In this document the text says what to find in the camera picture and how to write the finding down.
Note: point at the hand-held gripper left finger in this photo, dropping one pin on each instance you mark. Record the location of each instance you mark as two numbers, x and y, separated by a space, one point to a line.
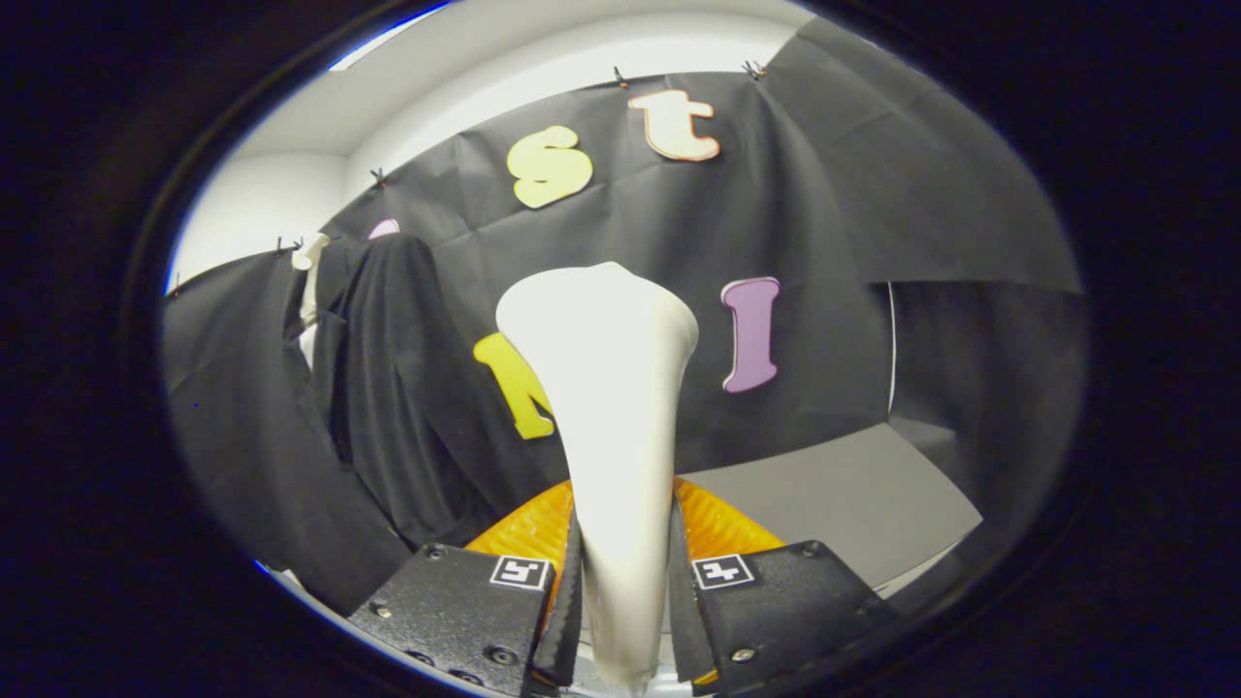
565 630

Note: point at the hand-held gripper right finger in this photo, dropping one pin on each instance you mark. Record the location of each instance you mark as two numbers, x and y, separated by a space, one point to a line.
684 620

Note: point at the white garment steamer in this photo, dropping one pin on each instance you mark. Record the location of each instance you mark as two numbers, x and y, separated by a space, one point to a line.
611 407

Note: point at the black suit jacket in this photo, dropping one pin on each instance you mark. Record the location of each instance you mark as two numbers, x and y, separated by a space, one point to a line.
388 388

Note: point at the grey beige cabinet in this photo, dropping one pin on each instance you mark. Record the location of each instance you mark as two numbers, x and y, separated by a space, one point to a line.
834 494

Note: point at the black backdrop cloth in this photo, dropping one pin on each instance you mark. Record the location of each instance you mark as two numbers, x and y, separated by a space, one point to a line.
679 223

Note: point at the white mannequin torso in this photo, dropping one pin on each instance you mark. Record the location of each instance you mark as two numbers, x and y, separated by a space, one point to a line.
309 310

